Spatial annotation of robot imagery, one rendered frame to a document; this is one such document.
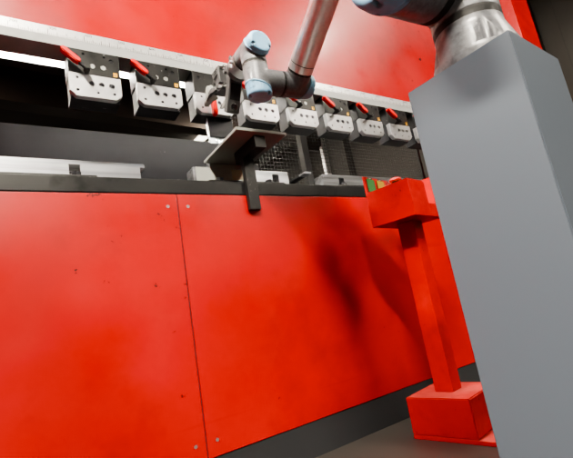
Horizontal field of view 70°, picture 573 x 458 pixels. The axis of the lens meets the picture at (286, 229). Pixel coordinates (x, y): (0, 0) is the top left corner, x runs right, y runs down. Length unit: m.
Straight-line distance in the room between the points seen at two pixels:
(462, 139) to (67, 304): 0.93
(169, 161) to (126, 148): 0.19
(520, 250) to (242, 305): 0.82
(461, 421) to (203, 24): 1.60
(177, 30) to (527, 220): 1.38
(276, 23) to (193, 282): 1.23
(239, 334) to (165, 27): 1.11
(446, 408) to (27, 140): 1.78
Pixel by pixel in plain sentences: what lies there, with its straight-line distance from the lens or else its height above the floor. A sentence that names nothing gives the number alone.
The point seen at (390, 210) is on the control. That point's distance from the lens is 1.36.
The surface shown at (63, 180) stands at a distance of 1.21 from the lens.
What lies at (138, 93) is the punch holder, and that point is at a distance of 1.50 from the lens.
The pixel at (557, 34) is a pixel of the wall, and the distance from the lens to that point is 5.39.
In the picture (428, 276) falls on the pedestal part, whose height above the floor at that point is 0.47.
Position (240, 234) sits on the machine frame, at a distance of 1.30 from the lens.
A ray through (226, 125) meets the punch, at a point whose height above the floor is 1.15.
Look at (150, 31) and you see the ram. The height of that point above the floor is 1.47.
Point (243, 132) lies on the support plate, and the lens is 1.29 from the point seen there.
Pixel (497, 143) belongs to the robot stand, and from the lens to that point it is 0.69.
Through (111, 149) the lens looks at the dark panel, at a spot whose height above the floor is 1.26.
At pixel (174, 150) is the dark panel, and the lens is 2.07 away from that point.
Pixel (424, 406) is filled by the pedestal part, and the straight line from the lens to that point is 1.40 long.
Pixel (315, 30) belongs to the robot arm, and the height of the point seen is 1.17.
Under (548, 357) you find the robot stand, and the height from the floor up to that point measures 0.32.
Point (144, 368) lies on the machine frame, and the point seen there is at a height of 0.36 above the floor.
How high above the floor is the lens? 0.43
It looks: 11 degrees up
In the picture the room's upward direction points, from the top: 10 degrees counter-clockwise
